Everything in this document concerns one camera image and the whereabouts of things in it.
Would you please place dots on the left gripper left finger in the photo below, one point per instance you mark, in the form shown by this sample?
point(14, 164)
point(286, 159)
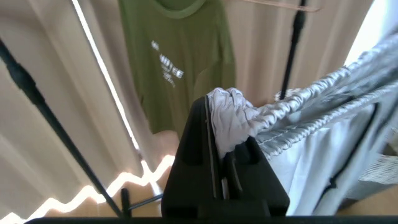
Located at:
point(192, 180)

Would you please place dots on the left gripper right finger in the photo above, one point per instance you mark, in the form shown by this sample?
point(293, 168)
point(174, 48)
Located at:
point(258, 186)

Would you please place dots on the pale grey shorts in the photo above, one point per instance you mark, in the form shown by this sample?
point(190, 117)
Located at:
point(311, 174)

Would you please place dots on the green long-sleeved shirt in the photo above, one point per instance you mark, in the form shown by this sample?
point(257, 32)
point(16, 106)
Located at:
point(174, 37)

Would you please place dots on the pink clothes hanger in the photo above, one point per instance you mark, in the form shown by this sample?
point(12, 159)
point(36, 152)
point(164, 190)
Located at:
point(295, 7)

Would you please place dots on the black clothes rack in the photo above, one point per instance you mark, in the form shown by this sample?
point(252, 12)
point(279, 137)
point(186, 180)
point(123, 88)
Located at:
point(21, 81)

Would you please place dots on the beige curtain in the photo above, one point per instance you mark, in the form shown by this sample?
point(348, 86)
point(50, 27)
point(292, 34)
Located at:
point(31, 155)

